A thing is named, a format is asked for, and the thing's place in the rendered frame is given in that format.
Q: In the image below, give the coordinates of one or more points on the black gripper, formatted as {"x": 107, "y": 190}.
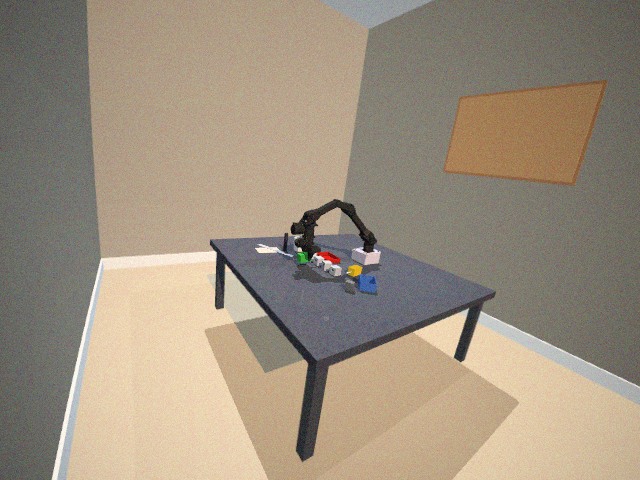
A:
{"x": 310, "y": 249}

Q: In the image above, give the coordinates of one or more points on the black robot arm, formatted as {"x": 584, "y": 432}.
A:
{"x": 313, "y": 215}

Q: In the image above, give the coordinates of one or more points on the blue tray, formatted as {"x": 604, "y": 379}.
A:
{"x": 367, "y": 283}

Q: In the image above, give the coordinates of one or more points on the red tray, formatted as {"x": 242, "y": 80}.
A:
{"x": 328, "y": 256}

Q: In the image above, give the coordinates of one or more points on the yellow block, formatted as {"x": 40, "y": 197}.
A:
{"x": 354, "y": 270}

